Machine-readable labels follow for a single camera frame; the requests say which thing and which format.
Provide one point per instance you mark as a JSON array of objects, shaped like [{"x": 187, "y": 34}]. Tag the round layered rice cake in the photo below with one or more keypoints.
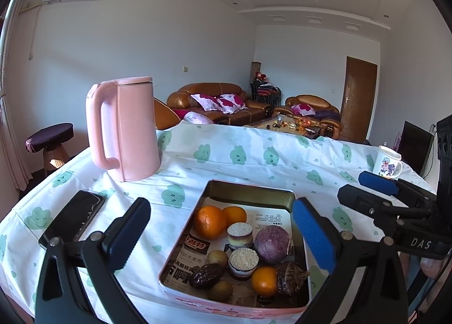
[
  {"x": 239, "y": 235},
  {"x": 243, "y": 263}
]

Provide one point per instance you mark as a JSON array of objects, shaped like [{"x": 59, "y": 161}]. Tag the brown leather chair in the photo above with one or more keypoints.
[{"x": 164, "y": 115}]

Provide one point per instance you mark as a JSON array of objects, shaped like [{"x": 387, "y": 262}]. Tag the large orange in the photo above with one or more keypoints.
[{"x": 210, "y": 223}]

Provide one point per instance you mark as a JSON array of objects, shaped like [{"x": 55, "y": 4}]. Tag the pink electric kettle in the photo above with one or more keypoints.
[{"x": 130, "y": 133}]

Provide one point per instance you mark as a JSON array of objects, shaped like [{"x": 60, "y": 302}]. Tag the white cartoon print mug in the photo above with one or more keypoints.
[{"x": 386, "y": 163}]

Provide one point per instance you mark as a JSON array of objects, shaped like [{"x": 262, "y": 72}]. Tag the white and magenta pillow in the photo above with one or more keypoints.
[
  {"x": 231, "y": 103},
  {"x": 303, "y": 109},
  {"x": 206, "y": 102}
]

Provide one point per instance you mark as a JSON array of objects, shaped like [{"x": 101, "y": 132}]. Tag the purple cushioned stool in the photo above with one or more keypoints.
[{"x": 49, "y": 136}]

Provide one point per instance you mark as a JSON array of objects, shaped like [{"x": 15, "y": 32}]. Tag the black flat screen television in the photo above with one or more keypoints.
[{"x": 416, "y": 147}]

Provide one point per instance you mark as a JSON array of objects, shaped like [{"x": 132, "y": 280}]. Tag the small orange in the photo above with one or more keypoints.
[
  {"x": 264, "y": 281},
  {"x": 236, "y": 215}
]

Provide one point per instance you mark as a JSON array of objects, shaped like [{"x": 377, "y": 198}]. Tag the white cloud print tablecloth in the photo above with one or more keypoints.
[{"x": 226, "y": 165}]

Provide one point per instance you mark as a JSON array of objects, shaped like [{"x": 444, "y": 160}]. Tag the brown kiwi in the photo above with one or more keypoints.
[
  {"x": 217, "y": 257},
  {"x": 220, "y": 290}
]

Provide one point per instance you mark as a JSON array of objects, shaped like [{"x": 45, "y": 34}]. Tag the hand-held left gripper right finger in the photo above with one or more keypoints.
[{"x": 314, "y": 235}]

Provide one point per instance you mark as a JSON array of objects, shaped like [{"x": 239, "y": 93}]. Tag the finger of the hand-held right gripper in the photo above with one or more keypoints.
[
  {"x": 356, "y": 198},
  {"x": 378, "y": 182}
]

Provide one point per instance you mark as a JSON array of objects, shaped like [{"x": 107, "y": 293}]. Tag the stack of dark chairs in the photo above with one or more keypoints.
[{"x": 266, "y": 92}]

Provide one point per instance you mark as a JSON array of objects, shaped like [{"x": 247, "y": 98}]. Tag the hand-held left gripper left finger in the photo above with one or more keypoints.
[{"x": 119, "y": 256}]

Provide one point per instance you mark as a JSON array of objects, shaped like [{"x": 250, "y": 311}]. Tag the black smartphone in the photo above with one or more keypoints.
[{"x": 72, "y": 218}]

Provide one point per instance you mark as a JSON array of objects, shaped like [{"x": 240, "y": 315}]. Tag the cluttered coffee table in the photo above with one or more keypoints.
[{"x": 261, "y": 125}]

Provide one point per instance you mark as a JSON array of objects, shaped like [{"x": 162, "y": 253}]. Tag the brown wooden door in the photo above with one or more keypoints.
[{"x": 358, "y": 97}]

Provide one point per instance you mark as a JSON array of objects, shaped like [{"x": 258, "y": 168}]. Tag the beige curtain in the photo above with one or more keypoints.
[{"x": 10, "y": 133}]

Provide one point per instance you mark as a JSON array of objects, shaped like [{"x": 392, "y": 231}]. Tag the brown leather armchair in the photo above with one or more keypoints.
[{"x": 328, "y": 122}]

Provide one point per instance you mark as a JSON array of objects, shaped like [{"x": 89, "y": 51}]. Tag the person's right hand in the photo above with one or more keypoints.
[{"x": 431, "y": 265}]

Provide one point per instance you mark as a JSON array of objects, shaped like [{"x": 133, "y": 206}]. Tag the brown leather sofa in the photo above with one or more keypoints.
[{"x": 254, "y": 112}]

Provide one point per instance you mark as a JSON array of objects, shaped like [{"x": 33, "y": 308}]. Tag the dark brown wrinkled date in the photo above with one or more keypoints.
[
  {"x": 291, "y": 277},
  {"x": 206, "y": 275}
]

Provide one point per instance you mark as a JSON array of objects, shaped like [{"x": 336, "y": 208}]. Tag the pink metal tin tray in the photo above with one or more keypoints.
[{"x": 247, "y": 191}]

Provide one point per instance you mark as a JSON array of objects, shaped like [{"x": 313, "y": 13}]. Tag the purple passion fruit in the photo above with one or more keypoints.
[{"x": 272, "y": 243}]

